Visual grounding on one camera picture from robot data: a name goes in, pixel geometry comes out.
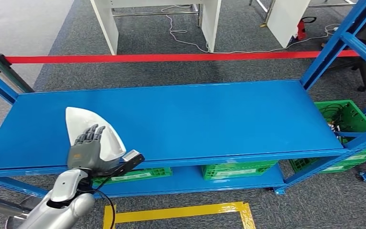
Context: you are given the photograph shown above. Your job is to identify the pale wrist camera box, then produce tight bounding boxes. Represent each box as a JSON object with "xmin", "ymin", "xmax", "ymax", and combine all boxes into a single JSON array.
[{"xmin": 107, "ymin": 149, "xmax": 145, "ymax": 177}]

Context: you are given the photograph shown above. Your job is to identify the white floor cable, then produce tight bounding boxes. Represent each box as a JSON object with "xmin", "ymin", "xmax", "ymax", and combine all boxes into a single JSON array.
[{"xmin": 161, "ymin": 4, "xmax": 342, "ymax": 54}]

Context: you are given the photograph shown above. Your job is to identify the red canister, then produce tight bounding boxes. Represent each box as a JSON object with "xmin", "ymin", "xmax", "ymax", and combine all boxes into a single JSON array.
[{"xmin": 296, "ymin": 16, "xmax": 317, "ymax": 41}]

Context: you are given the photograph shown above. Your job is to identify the yellow floor tape square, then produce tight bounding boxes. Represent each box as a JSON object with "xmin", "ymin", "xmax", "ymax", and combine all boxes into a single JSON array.
[{"xmin": 102, "ymin": 201, "xmax": 256, "ymax": 229}]

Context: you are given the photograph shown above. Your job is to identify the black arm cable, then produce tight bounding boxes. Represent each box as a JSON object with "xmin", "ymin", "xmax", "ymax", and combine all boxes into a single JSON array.
[{"xmin": 93, "ymin": 172, "xmax": 117, "ymax": 229}]

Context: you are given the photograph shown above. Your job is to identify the black stanchion post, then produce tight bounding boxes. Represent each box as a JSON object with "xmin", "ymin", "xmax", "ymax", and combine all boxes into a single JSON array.
[{"xmin": 0, "ymin": 50, "xmax": 35, "ymax": 94}]

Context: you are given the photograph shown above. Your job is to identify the black and white cable bundle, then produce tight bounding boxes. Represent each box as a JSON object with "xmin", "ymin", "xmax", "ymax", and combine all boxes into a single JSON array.
[{"xmin": 319, "ymin": 105, "xmax": 345, "ymax": 135}]

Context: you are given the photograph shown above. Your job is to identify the white desk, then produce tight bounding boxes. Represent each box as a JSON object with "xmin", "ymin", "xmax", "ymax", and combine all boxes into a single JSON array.
[
  {"xmin": 249, "ymin": 0, "xmax": 357, "ymax": 49},
  {"xmin": 90, "ymin": 0, "xmax": 222, "ymax": 56}
]

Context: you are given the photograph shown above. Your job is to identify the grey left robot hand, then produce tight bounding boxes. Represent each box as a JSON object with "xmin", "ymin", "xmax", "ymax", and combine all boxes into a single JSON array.
[{"xmin": 67, "ymin": 124, "xmax": 121, "ymax": 175}]

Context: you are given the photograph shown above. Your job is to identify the black office chair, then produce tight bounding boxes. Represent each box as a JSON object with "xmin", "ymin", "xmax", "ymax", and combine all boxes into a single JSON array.
[{"xmin": 326, "ymin": 9, "xmax": 366, "ymax": 92}]

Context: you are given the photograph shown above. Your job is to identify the white plastic body part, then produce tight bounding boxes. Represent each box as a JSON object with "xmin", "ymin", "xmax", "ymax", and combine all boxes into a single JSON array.
[{"xmin": 65, "ymin": 106, "xmax": 127, "ymax": 165}]

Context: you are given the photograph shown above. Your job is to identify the red barrier belt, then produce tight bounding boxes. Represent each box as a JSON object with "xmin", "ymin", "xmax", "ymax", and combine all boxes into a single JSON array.
[{"xmin": 6, "ymin": 49, "xmax": 366, "ymax": 64}]

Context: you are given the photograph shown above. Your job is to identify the green plastic crate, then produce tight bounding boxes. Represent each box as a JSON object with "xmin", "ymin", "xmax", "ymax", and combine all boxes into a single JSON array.
[
  {"xmin": 289, "ymin": 99, "xmax": 366, "ymax": 175},
  {"xmin": 202, "ymin": 160, "xmax": 278, "ymax": 181},
  {"xmin": 91, "ymin": 167, "xmax": 173, "ymax": 187}
]

